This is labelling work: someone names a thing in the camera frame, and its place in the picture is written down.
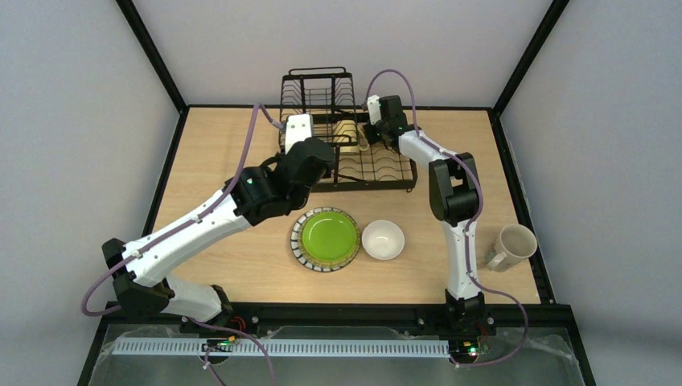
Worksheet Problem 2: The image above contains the plain white bowl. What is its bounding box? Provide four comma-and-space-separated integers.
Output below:
361, 220, 405, 261

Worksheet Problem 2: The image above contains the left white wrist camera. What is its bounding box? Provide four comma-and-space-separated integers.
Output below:
284, 113, 313, 154

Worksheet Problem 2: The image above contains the green plate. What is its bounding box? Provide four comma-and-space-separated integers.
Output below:
301, 211, 359, 266

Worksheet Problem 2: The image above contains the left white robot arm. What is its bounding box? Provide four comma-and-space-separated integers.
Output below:
101, 138, 335, 322

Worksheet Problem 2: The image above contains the yellow mug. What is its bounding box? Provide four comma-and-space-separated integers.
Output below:
332, 120, 370, 155

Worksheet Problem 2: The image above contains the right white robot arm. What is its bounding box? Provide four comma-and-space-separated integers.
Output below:
364, 95, 485, 334

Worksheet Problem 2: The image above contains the black wire dish rack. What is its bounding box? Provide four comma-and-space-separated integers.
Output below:
279, 66, 417, 193

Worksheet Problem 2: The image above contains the white slotted cable duct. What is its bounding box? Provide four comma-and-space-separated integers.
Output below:
111, 338, 450, 359

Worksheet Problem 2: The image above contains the blue striped white plate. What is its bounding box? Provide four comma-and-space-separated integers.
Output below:
290, 207, 360, 273

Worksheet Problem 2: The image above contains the beige mug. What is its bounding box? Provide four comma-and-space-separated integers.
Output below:
484, 224, 538, 272

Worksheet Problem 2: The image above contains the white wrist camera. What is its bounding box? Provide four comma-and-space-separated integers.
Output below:
366, 95, 381, 125
284, 113, 313, 154

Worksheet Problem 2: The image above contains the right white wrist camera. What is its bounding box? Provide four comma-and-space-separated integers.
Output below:
366, 95, 381, 125

